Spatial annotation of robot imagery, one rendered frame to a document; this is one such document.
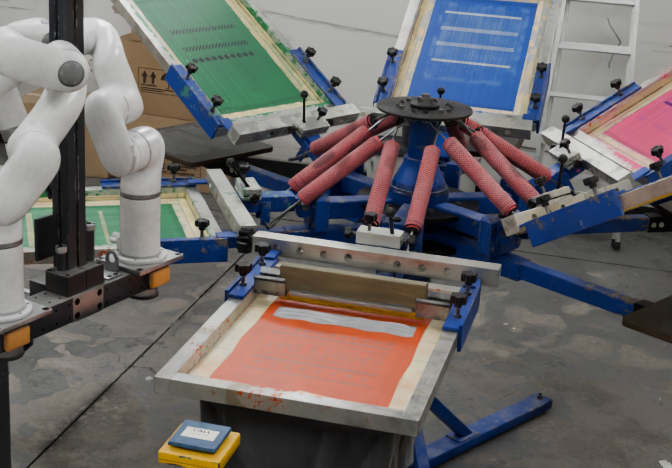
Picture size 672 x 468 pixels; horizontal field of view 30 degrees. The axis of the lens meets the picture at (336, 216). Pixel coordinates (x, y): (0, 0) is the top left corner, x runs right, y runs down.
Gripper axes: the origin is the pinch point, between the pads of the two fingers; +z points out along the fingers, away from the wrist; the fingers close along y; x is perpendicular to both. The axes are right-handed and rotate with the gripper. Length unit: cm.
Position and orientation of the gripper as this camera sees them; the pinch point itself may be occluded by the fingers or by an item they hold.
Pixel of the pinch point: (41, 195)
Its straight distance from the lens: 317.8
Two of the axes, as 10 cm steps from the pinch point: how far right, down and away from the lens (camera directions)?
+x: -5.8, 3.9, -7.2
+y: -7.6, 0.5, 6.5
